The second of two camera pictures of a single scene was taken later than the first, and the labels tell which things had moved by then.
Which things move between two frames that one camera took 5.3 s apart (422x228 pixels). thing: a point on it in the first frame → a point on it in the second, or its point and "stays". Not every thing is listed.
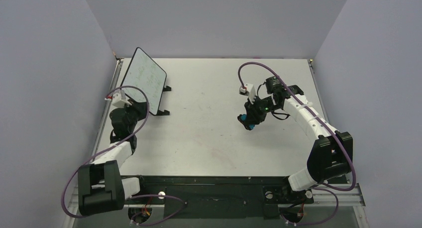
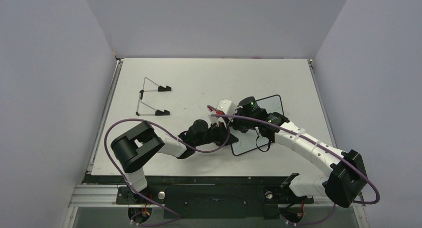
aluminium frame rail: (117, 67) stays
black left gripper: (141, 108) → (222, 133)
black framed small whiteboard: (144, 72) → (253, 139)
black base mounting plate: (220, 198) stays
